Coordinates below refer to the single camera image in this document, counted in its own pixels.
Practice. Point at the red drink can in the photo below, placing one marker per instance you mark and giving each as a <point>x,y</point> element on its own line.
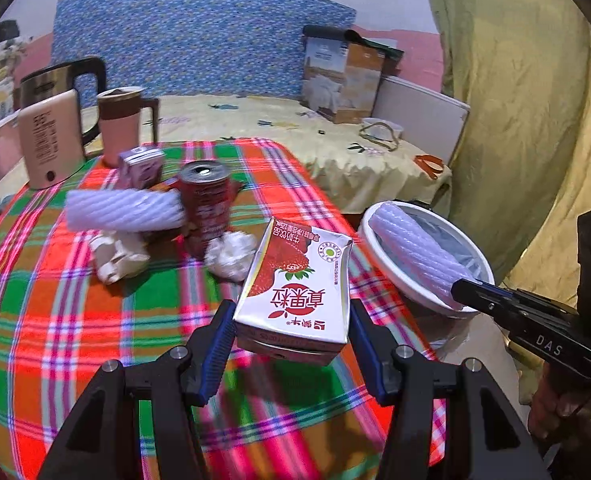
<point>208,205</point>

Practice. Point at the yellow-green curtain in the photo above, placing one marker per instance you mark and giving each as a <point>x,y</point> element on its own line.
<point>515,85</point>

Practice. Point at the strawberry milk carton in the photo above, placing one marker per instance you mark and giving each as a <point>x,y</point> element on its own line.
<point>295,285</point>

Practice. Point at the printed cardboard box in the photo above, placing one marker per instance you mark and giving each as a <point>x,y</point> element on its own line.
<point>360,85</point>

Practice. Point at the plaid tablecloth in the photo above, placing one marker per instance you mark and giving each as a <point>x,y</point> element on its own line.
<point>75,335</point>

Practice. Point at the black bag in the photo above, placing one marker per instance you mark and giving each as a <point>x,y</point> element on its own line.
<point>6,31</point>

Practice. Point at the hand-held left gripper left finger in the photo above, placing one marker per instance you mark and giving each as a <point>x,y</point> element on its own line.
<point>215,347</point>

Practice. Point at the pink mug with brown lid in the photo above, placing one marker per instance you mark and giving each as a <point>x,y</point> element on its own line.
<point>120,130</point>

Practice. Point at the yellow printed bedsheet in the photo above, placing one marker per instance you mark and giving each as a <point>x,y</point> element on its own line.
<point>285,130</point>

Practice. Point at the blue floral mattress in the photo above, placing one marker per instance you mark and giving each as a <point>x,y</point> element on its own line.
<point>200,35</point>

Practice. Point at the pink electric kettle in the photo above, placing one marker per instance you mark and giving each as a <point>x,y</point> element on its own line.
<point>50,135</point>

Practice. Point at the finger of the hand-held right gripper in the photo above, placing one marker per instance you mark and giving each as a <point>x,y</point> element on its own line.
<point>485,294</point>

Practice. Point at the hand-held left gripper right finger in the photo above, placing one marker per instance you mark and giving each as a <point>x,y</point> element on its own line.
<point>370,355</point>

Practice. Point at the white round trash bin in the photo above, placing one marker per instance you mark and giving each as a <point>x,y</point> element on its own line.
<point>393,282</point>

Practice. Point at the white bin liner bag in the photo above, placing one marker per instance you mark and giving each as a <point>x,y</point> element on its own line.
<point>475,262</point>

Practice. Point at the crumpled beige paper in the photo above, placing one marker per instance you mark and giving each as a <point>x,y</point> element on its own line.
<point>118,260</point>

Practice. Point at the small purple drink carton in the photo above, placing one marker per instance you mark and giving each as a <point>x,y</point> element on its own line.
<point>143,170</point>

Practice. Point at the crumpled white tissue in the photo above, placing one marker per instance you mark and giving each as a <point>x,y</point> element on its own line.
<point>230,255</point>

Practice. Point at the white board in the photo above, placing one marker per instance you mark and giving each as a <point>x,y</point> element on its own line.
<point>425,110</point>

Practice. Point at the person's right hand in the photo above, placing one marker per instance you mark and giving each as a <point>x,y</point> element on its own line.
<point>565,402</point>

